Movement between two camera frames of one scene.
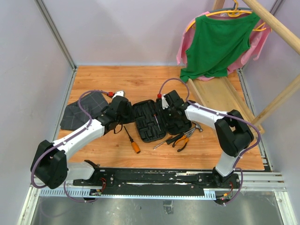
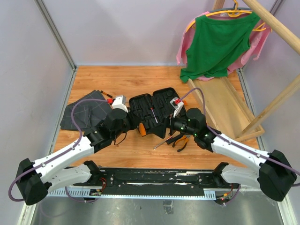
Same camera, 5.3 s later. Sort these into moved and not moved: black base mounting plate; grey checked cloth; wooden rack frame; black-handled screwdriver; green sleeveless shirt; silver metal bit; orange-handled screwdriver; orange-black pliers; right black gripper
Moved: orange-handled screwdriver; right black gripper; black-handled screwdriver
Not moved: silver metal bit; orange-black pliers; black base mounting plate; grey checked cloth; wooden rack frame; green sleeveless shirt
